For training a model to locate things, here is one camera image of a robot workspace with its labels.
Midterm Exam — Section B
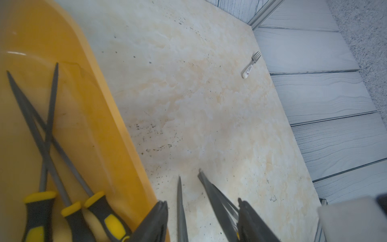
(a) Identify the metal frame post right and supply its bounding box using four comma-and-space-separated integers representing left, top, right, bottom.
248, 0, 284, 31

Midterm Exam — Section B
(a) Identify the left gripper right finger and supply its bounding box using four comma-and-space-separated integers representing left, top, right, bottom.
237, 198, 280, 242

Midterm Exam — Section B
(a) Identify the file tool yellow handle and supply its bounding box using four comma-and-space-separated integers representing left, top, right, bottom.
198, 169, 239, 242
177, 176, 188, 242

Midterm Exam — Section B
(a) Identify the yellow storage box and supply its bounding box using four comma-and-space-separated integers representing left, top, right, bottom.
1, 1, 158, 242

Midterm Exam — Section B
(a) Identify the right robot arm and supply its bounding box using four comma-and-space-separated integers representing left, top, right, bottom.
317, 194, 387, 242

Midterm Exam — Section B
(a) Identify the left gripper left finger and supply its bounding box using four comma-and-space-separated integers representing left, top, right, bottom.
128, 201, 168, 242

